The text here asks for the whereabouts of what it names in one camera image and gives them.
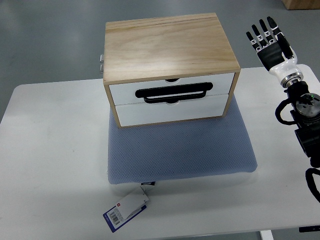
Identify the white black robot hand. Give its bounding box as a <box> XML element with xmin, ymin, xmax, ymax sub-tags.
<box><xmin>246</xmin><ymin>16</ymin><xmax>304</xmax><ymax>88</ymax></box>

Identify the black drawer handle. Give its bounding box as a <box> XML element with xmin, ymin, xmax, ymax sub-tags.
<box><xmin>135</xmin><ymin>82</ymin><xmax>214</xmax><ymax>104</ymax></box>

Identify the white drawer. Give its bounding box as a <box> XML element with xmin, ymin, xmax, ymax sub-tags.
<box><xmin>109</xmin><ymin>73</ymin><xmax>234</xmax><ymax>105</ymax></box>
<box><xmin>115</xmin><ymin>94</ymin><xmax>229</xmax><ymax>127</ymax></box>

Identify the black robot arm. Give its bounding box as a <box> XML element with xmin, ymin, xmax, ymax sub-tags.
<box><xmin>275</xmin><ymin>77</ymin><xmax>320</xmax><ymax>201</ymax></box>

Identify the wooden drawer cabinet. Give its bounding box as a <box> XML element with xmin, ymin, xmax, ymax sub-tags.
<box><xmin>103</xmin><ymin>13</ymin><xmax>241</xmax><ymax>128</ymax></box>

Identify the cardboard box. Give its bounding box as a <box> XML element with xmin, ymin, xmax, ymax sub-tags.
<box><xmin>282</xmin><ymin>0</ymin><xmax>320</xmax><ymax>10</ymax></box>

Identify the blue mesh cushion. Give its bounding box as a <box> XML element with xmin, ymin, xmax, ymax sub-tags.
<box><xmin>107</xmin><ymin>99</ymin><xmax>258</xmax><ymax>185</ymax></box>

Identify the black table control panel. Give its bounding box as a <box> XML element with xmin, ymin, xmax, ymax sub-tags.
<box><xmin>299</xmin><ymin>225</ymin><xmax>320</xmax><ymax>233</ymax></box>

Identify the white table leg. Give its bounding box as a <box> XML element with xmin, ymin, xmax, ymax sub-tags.
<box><xmin>259</xmin><ymin>230</ymin><xmax>274</xmax><ymax>240</ymax></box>

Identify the white blue product tag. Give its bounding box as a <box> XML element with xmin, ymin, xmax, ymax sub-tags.
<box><xmin>103</xmin><ymin>186</ymin><xmax>149</xmax><ymax>233</ymax></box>

